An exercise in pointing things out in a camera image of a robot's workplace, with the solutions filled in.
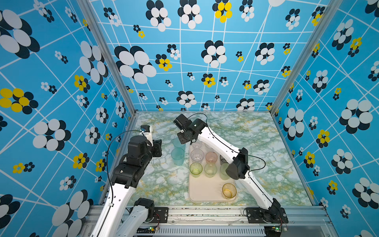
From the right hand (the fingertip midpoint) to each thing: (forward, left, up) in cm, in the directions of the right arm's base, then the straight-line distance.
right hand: (184, 137), depth 89 cm
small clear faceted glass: (-18, -13, +19) cm, 29 cm away
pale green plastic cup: (-16, -16, -11) cm, 25 cm away
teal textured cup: (-9, +3, +7) cm, 11 cm away
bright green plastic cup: (-15, -7, -12) cm, 21 cm away
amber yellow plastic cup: (-27, -25, -13) cm, 39 cm away
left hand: (-12, +11, +14) cm, 22 cm away
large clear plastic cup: (-9, -8, -7) cm, 14 cm away
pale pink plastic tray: (-27, -11, -14) cm, 32 cm away
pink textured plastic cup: (-8, -17, -11) cm, 21 cm away
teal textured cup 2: (-7, +5, -11) cm, 14 cm away
